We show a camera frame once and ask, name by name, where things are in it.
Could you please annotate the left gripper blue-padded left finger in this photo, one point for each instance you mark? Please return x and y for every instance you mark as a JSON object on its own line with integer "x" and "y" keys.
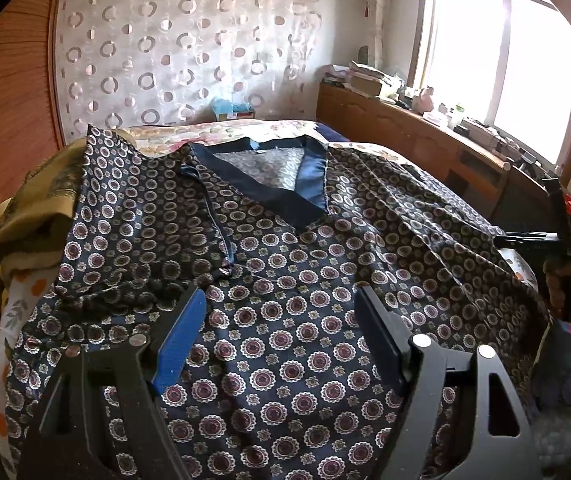
{"x": 72, "y": 440}

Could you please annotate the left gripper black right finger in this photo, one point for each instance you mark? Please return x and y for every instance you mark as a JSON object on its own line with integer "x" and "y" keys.
{"x": 492, "y": 438}

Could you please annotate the navy medallion-patterned silk shirt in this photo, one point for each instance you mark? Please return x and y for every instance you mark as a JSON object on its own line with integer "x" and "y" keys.
{"x": 280, "y": 382}

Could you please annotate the right hand holding gripper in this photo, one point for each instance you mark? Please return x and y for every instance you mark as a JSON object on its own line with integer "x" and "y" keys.
{"x": 558, "y": 280}

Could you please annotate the wooden sideboard cabinet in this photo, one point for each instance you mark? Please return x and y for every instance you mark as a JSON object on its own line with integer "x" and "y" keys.
{"x": 493, "y": 186}

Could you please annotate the orange-print white bed sheet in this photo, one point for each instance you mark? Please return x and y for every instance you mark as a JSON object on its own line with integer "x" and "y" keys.
{"x": 25, "y": 289}

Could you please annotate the pink figurine on sideboard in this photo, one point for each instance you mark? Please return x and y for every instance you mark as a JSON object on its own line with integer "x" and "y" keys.
{"x": 423, "y": 103}

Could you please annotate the olive brown folded blanket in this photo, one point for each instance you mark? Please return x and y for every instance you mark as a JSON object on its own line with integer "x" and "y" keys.
{"x": 35, "y": 222}

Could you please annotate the stack of books and papers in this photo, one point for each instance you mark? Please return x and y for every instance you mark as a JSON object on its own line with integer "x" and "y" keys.
{"x": 364, "y": 80}

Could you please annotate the floral pink quilt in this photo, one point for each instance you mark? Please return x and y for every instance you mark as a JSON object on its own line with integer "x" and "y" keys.
{"x": 156, "y": 141}

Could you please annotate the blue tissue box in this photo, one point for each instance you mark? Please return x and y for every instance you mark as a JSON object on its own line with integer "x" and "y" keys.
{"x": 224, "y": 110}

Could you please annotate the white circle-patterned curtain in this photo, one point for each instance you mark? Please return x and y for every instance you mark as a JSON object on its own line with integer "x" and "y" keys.
{"x": 123, "y": 63}

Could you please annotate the bright window with frame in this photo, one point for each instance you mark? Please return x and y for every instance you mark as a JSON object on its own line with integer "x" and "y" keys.
{"x": 506, "y": 66}

